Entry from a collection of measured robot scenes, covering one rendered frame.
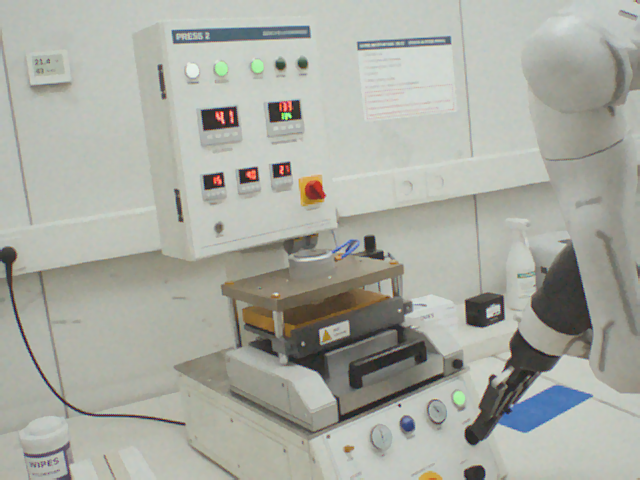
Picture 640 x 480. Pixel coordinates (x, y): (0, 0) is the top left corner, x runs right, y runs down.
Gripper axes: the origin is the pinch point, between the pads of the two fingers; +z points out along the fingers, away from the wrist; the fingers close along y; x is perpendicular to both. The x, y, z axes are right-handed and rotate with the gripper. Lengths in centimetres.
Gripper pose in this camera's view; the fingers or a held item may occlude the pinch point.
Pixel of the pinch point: (486, 420)
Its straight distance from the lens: 121.6
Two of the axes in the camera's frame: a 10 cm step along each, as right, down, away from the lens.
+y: -7.9, 2.0, -5.7
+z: -2.5, 7.5, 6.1
